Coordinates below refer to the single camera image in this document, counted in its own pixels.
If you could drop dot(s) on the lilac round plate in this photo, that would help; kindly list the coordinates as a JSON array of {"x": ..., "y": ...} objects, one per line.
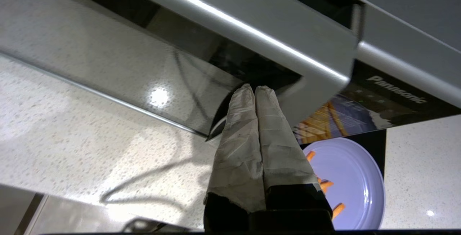
[{"x": 353, "y": 177}]

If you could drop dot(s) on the orange french fry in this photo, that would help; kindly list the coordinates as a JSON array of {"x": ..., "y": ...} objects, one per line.
[
  {"x": 310, "y": 155},
  {"x": 326, "y": 184},
  {"x": 338, "y": 211}
]

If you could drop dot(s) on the black microwave control panel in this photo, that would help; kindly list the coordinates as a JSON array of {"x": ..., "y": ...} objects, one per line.
[{"x": 389, "y": 101}]

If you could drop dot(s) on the black induction cooktop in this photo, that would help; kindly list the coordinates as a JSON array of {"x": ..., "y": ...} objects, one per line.
[{"x": 376, "y": 145}]

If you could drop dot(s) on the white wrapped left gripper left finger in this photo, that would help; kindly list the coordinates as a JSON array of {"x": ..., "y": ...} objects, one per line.
[{"x": 237, "y": 155}]

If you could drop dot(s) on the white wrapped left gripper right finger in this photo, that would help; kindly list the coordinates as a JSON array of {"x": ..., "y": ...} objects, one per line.
[{"x": 284, "y": 155}]

